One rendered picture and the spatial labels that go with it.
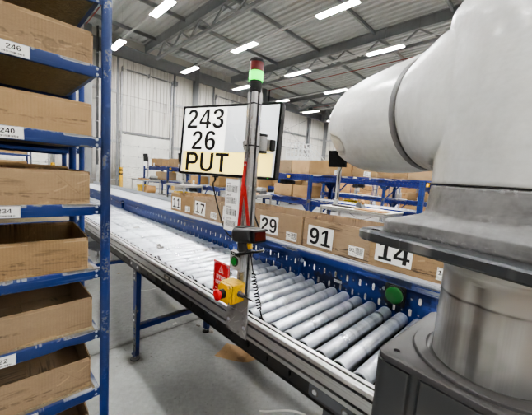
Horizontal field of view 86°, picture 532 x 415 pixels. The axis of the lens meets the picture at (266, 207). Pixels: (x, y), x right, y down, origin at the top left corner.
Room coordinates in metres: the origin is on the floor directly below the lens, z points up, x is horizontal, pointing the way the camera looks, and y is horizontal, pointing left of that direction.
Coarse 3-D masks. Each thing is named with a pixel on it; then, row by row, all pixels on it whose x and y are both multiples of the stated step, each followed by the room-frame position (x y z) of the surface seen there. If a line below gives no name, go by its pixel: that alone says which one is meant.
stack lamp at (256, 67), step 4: (256, 60) 1.02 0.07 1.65; (252, 64) 1.02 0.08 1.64; (256, 64) 1.02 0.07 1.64; (260, 64) 1.02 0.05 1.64; (252, 68) 1.02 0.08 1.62; (256, 68) 1.02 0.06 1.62; (260, 68) 1.02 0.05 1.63; (252, 72) 1.02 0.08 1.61; (256, 72) 1.02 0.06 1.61; (260, 72) 1.02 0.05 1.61; (252, 76) 1.02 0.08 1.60; (256, 76) 1.02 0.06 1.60; (260, 76) 1.02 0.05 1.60; (260, 80) 1.03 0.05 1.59
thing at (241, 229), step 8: (232, 232) 0.97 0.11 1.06; (240, 232) 0.93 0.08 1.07; (248, 232) 0.91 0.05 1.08; (256, 232) 0.90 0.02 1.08; (264, 232) 0.93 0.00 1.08; (240, 240) 0.94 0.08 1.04; (248, 240) 0.91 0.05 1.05; (256, 240) 0.90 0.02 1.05; (264, 240) 0.93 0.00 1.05; (240, 248) 0.95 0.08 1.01; (248, 248) 0.94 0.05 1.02
